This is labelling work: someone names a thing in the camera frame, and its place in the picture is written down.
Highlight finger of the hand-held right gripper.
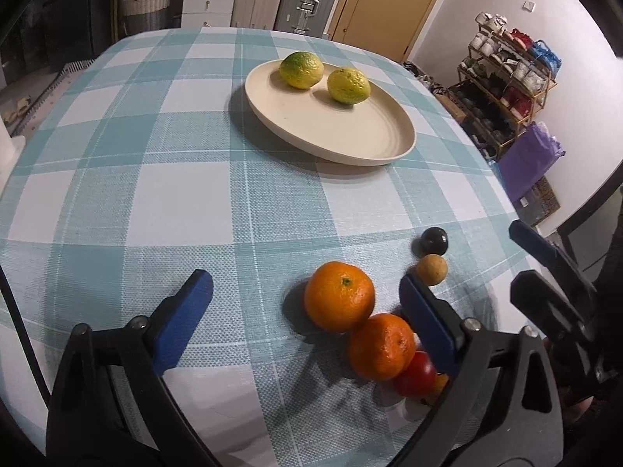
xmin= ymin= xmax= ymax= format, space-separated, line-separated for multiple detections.
xmin=510 ymin=271 xmax=605 ymax=391
xmin=509 ymin=220 xmax=600 ymax=313

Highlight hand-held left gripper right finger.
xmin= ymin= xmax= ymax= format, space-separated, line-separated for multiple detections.
xmin=389 ymin=273 xmax=565 ymax=467

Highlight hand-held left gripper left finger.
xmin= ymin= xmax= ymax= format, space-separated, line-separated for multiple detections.
xmin=46 ymin=269 xmax=220 ymax=467

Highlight orange mandarin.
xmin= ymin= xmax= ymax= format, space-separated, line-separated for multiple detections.
xmin=304 ymin=261 xmax=377 ymax=334
xmin=347 ymin=313 xmax=417 ymax=382

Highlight red tomato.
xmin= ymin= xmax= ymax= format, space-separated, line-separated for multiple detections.
xmin=392 ymin=350 xmax=439 ymax=398

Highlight dark round fruit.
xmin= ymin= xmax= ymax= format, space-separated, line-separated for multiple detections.
xmin=414 ymin=226 xmax=449 ymax=258

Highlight cream round plate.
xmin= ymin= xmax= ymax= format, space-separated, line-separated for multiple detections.
xmin=244 ymin=60 xmax=417 ymax=167

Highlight patterned doormat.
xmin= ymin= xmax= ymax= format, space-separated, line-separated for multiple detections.
xmin=517 ymin=176 xmax=561 ymax=225

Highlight purple bag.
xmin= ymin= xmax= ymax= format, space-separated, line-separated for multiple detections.
xmin=496 ymin=121 xmax=565 ymax=204

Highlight teal checked tablecloth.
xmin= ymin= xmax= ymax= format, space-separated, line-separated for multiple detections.
xmin=0 ymin=26 xmax=551 ymax=467

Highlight shoe rack with shoes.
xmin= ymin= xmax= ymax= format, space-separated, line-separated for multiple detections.
xmin=450 ymin=11 xmax=560 ymax=157

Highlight shoes on floor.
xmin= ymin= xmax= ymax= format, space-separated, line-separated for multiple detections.
xmin=401 ymin=61 xmax=449 ymax=97

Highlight green lime on right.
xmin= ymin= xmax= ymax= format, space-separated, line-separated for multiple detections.
xmin=327 ymin=67 xmax=371 ymax=105

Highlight pair of slippers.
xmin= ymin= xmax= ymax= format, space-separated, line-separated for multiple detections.
xmin=2 ymin=98 xmax=33 ymax=125

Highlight green patched yellow lemon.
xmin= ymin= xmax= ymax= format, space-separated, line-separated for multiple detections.
xmin=279 ymin=51 xmax=324 ymax=90

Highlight wooden door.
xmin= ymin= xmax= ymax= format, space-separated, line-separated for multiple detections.
xmin=331 ymin=0 xmax=456 ymax=62

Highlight grey white woven basket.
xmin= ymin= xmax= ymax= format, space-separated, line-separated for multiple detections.
xmin=120 ymin=0 xmax=171 ymax=36

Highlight dark cabinet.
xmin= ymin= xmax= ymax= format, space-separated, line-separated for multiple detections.
xmin=0 ymin=0 xmax=114 ymax=89

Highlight black cable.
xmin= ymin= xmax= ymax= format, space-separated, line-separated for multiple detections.
xmin=0 ymin=263 xmax=52 ymax=404

